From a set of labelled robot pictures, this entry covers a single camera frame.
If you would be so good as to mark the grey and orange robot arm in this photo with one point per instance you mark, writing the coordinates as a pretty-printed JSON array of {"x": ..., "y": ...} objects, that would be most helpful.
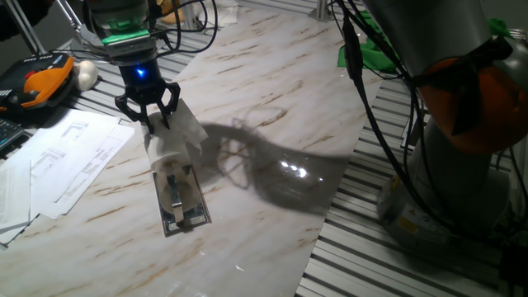
[{"x": 445, "y": 33}]

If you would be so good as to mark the white paper sheet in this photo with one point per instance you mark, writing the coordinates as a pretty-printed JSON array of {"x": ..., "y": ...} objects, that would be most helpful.
[{"x": 74, "y": 156}]

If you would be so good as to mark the small blue circuit board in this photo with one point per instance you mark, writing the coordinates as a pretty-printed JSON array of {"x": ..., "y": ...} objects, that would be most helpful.
[{"x": 177, "y": 202}]

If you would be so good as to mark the printed paper sheet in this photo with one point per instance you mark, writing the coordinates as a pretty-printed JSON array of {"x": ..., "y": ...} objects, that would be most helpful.
[{"x": 14, "y": 198}]

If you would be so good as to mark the marble pattern board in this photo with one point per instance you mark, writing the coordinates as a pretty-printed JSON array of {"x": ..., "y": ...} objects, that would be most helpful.
[{"x": 268, "y": 66}]

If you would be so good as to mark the grey metal strut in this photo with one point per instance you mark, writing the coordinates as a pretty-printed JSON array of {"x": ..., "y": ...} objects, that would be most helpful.
[
  {"x": 68, "y": 14},
  {"x": 24, "y": 24}
]

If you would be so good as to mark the green cloth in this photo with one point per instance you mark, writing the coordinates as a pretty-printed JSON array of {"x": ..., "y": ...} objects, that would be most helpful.
[{"x": 371, "y": 53}]

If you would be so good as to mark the green wrist adapter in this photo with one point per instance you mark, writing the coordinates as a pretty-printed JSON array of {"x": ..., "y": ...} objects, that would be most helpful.
[{"x": 123, "y": 37}]

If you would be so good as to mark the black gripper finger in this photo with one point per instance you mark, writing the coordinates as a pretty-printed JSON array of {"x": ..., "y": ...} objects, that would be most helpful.
[
  {"x": 174, "y": 99},
  {"x": 128, "y": 109}
]

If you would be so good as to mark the orange black teach pendant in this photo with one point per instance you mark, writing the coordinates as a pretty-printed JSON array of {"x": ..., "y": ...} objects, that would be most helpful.
[{"x": 41, "y": 82}]

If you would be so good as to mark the yellow wooden item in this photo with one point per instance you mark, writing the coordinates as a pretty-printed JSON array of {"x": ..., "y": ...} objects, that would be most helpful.
[{"x": 169, "y": 14}]

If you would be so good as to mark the black keyboard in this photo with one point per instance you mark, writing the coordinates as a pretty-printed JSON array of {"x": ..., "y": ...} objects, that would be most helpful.
[{"x": 8, "y": 132}]

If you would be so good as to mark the aluminium profile post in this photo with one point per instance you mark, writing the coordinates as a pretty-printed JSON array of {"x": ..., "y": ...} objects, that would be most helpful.
[
  {"x": 319, "y": 10},
  {"x": 188, "y": 12}
]

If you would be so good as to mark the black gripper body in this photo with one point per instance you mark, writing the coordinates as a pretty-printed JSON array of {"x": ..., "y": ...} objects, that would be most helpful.
[{"x": 142, "y": 84}]

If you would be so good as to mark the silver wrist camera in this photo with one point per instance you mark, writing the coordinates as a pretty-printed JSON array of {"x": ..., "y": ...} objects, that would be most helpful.
[{"x": 132, "y": 48}]

